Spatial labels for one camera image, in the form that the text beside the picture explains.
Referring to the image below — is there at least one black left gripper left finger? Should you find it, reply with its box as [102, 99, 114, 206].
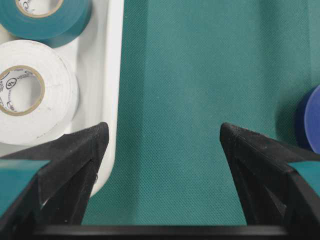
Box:
[0, 122, 109, 240]

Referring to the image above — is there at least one teal tape roll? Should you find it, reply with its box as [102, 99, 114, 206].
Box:
[0, 0, 93, 48]

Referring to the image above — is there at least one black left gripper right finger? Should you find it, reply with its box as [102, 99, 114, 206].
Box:
[219, 122, 320, 240]

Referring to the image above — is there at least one green table cloth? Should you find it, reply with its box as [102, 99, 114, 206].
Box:
[83, 0, 320, 225]

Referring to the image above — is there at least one white plastic case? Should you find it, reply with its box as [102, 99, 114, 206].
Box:
[0, 0, 124, 194]

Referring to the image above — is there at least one white tape roll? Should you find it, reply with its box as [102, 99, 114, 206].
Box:
[0, 40, 79, 146]

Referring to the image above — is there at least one blue tape roll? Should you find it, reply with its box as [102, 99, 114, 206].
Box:
[294, 85, 320, 154]

